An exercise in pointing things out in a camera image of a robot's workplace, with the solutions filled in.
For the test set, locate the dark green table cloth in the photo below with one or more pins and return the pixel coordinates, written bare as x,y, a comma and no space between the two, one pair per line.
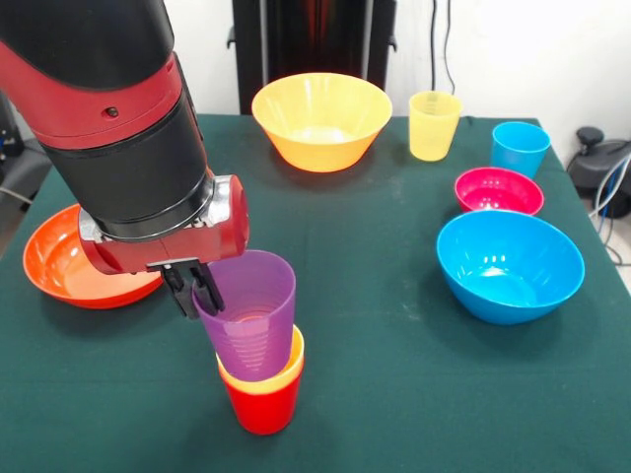
394,384

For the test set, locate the red cup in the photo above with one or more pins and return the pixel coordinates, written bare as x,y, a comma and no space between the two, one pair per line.
263,414

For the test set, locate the grey stand base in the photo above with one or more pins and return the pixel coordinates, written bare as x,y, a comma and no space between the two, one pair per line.
20,172

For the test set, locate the large shallow orange bowl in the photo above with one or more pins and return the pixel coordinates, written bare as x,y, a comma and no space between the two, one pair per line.
54,266

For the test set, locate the large yellow bowl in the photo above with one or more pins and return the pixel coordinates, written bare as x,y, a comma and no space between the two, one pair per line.
320,148

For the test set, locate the black stand base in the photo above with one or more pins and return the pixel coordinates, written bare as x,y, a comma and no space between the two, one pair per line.
589,167

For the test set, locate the blue cup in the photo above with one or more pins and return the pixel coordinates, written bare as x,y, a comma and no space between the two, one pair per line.
517,157

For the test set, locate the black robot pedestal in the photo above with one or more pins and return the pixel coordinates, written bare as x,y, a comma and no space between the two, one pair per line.
315,39

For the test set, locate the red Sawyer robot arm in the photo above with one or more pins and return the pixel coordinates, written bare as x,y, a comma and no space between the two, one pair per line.
113,123

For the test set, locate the translucent yellow cup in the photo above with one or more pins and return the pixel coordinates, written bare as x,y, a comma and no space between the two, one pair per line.
434,138

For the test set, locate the large blue bowl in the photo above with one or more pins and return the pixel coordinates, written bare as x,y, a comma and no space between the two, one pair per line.
508,290

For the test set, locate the purple cup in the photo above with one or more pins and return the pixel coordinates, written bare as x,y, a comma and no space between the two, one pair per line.
251,335

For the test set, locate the pink bowl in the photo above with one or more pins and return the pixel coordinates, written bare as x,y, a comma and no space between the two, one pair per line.
498,189

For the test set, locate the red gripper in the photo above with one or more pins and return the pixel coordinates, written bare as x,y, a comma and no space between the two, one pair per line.
207,241

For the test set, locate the orange-yellow cup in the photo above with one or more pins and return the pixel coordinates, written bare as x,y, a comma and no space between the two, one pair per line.
266,389

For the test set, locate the black equipment rack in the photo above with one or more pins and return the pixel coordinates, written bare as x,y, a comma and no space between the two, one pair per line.
7,133

